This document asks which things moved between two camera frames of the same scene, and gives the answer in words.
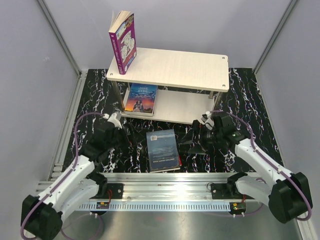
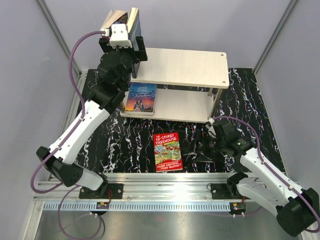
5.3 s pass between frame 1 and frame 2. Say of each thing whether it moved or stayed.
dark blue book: moved
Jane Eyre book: stayed
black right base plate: stayed
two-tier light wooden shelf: stayed
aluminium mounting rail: stayed
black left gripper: moved
